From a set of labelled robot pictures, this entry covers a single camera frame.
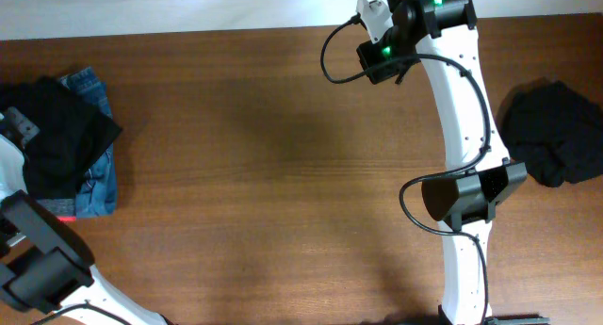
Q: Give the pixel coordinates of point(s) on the black pants with red waistband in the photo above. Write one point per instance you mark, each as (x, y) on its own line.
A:
(62, 136)

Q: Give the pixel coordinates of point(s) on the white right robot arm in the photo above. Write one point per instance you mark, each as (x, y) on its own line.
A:
(442, 35)

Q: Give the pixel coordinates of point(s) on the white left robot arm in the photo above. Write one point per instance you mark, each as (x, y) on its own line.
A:
(57, 274)

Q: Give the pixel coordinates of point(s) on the black folded garment right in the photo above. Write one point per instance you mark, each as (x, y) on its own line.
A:
(556, 132)

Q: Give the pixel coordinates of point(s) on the blue denim jeans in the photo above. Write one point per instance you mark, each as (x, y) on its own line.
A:
(98, 195)

